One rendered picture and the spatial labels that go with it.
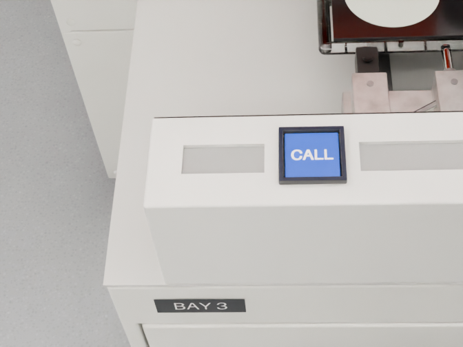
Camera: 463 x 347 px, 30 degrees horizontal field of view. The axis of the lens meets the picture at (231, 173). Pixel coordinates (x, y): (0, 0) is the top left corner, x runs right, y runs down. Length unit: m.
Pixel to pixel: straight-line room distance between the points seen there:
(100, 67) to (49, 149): 0.50
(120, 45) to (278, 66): 0.56
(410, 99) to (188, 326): 0.33
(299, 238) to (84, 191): 1.20
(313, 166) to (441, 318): 0.26
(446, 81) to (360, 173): 0.18
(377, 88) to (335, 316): 0.23
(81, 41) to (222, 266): 0.78
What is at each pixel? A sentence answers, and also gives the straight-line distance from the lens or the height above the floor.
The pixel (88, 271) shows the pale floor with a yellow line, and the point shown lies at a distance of 1.81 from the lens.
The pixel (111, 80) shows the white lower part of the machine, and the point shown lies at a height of 0.39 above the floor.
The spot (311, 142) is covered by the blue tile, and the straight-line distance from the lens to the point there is 0.73.
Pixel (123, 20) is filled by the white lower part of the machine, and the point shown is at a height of 0.54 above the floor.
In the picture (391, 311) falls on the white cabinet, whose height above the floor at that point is 0.76.
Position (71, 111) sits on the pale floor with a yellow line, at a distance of 2.06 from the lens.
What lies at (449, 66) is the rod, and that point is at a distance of 0.89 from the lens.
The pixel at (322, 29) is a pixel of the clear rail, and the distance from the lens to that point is 0.90.
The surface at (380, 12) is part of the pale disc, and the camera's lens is 0.93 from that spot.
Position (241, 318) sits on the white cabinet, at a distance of 0.90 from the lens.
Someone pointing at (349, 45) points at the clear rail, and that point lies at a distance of 0.89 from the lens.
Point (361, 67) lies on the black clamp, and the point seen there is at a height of 0.91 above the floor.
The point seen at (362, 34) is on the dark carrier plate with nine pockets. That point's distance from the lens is 0.91.
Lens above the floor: 1.56
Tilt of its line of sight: 55 degrees down
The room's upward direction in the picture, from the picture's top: 7 degrees counter-clockwise
